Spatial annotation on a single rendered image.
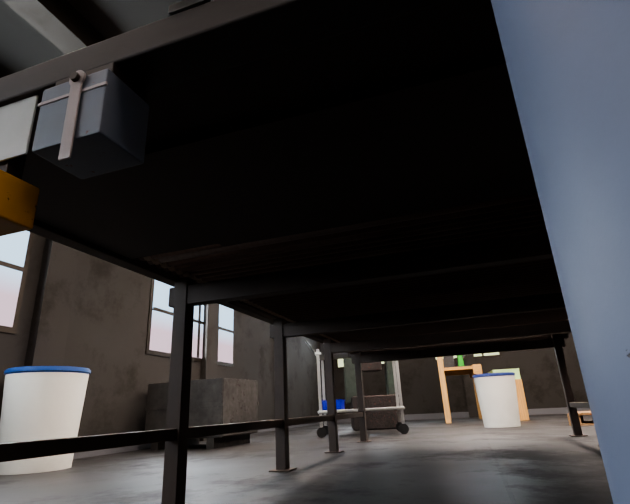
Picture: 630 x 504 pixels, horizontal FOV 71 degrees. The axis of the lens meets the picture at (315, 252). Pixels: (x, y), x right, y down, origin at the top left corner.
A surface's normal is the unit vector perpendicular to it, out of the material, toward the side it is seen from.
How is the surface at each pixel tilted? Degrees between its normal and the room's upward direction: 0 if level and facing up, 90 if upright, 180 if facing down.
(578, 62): 90
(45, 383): 94
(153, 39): 90
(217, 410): 90
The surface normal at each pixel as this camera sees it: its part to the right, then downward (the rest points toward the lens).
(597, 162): -0.97, -0.04
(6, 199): 0.94, -0.15
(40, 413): 0.44, -0.26
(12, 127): -0.32, -0.30
